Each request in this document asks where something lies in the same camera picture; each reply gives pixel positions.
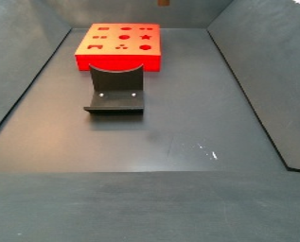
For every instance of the brown oval peg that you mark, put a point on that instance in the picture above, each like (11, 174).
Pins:
(163, 3)

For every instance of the black curved holder bracket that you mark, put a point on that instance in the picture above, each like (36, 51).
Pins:
(116, 84)

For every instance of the red shape sorter block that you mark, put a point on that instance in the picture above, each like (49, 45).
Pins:
(116, 47)

